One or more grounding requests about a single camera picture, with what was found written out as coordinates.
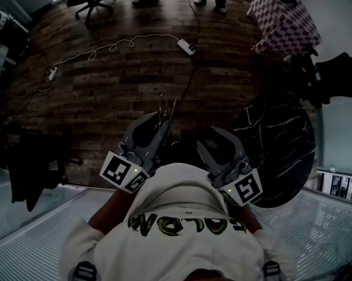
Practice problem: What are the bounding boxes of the open laptop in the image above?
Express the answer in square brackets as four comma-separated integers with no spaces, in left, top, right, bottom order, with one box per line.
[315,168,352,205]

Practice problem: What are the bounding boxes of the person's right forearm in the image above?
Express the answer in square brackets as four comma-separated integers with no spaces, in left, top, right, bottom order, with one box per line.
[226,202,265,235]

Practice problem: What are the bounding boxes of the white looped cable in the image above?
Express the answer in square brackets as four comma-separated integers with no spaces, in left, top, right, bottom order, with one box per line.
[50,33,182,71]

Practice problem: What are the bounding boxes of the black marble round table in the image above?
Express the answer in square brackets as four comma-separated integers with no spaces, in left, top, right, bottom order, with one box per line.
[232,90,317,209]

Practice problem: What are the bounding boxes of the person's black trousers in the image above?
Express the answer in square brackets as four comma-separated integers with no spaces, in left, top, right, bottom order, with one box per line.
[154,139,215,176]

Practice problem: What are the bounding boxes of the pink white checkered box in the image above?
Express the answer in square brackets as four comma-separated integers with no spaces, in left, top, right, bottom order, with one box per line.
[247,0,323,57]

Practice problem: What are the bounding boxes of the thin grey cable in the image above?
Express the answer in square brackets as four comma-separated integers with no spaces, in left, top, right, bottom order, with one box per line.
[0,68,63,100]

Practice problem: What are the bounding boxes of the grey strap buckle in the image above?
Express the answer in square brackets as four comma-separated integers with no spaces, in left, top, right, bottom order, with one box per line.
[74,261,98,281]
[263,260,281,278]

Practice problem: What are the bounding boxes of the small white power adapter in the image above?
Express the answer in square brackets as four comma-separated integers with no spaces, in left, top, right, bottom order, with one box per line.
[47,66,59,83]

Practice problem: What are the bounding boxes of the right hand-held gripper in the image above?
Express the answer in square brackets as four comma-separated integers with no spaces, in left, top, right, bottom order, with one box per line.
[195,126,264,207]

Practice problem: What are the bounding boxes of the person's left forearm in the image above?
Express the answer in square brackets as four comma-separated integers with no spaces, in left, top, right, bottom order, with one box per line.
[87,187,136,235]

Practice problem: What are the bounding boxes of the black cable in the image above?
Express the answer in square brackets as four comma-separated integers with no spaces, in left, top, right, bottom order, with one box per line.
[187,0,203,48]
[170,46,206,120]

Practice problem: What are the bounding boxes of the long white power strip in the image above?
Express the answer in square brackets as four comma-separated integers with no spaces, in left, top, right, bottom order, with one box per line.
[176,38,197,57]

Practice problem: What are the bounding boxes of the white printed T-shirt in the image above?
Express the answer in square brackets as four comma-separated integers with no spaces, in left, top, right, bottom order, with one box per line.
[58,162,298,281]

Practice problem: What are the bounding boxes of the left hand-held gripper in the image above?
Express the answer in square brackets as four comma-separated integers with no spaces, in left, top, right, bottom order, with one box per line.
[98,111,173,194]

